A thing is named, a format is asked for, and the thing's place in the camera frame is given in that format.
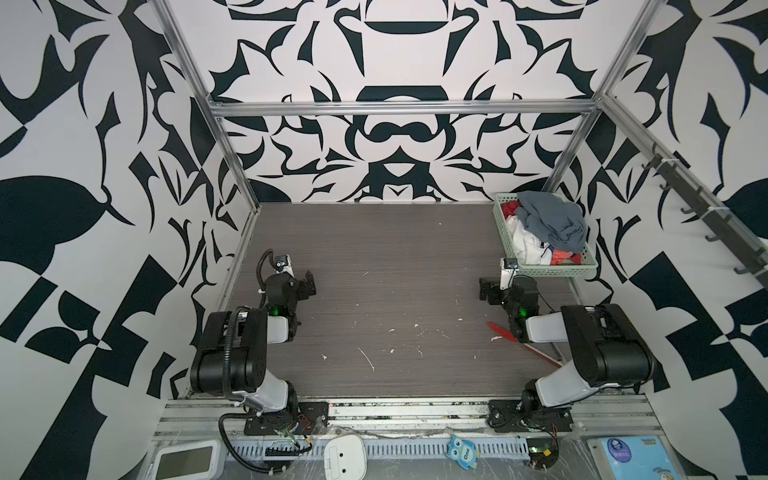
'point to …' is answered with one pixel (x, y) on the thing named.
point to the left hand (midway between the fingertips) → (292, 269)
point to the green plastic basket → (588, 264)
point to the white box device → (345, 458)
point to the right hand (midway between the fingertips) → (499, 275)
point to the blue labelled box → (642, 457)
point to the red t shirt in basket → (558, 257)
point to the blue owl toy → (462, 451)
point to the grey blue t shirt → (557, 221)
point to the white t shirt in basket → (527, 248)
